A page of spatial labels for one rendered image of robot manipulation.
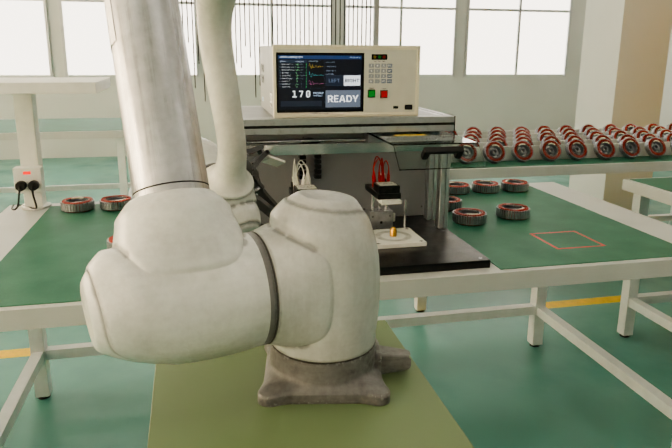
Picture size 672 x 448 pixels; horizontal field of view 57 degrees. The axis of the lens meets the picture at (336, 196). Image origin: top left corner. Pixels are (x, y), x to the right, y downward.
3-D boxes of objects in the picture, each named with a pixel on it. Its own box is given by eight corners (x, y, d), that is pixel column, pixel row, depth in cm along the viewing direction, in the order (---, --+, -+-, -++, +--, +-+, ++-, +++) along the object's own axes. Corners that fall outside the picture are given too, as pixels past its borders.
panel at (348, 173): (429, 214, 207) (433, 125, 201) (231, 225, 193) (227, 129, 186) (428, 213, 209) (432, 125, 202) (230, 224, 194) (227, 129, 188)
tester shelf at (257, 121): (454, 131, 187) (455, 115, 186) (227, 136, 172) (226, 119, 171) (407, 116, 228) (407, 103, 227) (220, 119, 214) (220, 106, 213)
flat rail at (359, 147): (445, 150, 187) (445, 140, 186) (238, 156, 174) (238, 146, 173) (443, 149, 188) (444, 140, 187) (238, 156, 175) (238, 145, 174)
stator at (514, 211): (488, 215, 214) (489, 205, 213) (509, 210, 221) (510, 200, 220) (515, 222, 205) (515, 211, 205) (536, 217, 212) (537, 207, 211)
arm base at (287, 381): (420, 405, 84) (422, 369, 83) (256, 407, 83) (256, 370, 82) (399, 342, 102) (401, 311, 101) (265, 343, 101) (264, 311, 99)
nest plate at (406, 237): (426, 246, 174) (426, 241, 174) (375, 249, 171) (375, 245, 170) (409, 231, 188) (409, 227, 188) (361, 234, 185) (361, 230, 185)
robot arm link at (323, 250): (399, 350, 88) (406, 200, 82) (280, 379, 79) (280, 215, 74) (345, 306, 102) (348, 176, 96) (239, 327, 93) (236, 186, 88)
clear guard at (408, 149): (486, 167, 163) (487, 145, 162) (399, 170, 158) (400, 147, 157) (439, 148, 194) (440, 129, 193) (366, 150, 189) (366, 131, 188)
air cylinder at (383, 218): (392, 227, 191) (393, 210, 190) (369, 229, 190) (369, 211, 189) (387, 223, 196) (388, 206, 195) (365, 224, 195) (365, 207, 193)
